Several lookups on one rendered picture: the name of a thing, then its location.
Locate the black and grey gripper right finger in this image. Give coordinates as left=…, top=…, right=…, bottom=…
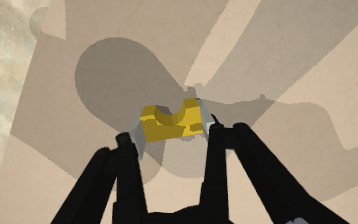
left=196, top=99, right=350, bottom=224

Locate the yellow arch block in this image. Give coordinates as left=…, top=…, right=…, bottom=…
left=140, top=98, right=203, bottom=143

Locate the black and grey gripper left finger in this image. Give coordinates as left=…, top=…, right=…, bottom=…
left=50, top=110, right=148, bottom=224

